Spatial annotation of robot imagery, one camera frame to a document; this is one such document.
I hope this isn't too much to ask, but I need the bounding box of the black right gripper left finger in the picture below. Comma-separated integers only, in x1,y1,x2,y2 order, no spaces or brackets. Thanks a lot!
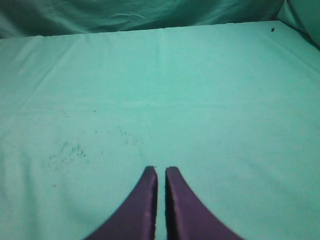
86,166,158,240

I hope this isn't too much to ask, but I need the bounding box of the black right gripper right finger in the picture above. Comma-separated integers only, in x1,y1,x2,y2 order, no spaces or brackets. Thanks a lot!
165,166,242,240

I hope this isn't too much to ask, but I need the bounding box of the green backdrop curtain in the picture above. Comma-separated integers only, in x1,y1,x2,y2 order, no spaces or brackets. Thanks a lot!
0,0,320,49

